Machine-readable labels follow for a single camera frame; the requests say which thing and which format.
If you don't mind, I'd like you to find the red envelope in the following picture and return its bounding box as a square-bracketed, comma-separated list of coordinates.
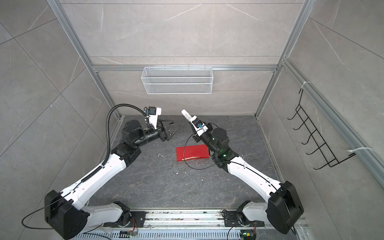
[176, 145, 210, 162]

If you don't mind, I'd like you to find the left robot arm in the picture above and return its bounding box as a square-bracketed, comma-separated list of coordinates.
[45, 119, 178, 240]

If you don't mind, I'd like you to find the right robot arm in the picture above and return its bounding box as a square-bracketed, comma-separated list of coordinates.
[192, 128, 304, 234]

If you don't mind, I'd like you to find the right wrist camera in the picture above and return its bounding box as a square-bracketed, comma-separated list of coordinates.
[189, 116, 209, 137]

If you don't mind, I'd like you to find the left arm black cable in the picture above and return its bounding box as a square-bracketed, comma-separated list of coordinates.
[20, 103, 147, 231]

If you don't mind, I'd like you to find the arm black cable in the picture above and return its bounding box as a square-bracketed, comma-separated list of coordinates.
[20, 103, 147, 231]
[182, 122, 280, 193]

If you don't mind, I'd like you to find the white wire mesh basket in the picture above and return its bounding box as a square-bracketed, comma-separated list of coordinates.
[141, 67, 214, 95]

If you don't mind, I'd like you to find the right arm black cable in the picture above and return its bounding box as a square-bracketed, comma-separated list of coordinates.
[182, 122, 280, 193]

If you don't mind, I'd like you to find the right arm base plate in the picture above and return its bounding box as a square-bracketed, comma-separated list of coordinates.
[221, 210, 265, 227]

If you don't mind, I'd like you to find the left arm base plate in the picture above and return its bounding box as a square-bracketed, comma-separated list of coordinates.
[118, 211, 147, 228]

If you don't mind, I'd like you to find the grey slotted cable duct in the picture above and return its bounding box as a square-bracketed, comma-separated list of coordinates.
[74, 229, 242, 240]

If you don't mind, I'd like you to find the black wire hook rack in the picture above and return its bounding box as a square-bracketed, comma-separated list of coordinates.
[287, 89, 356, 171]

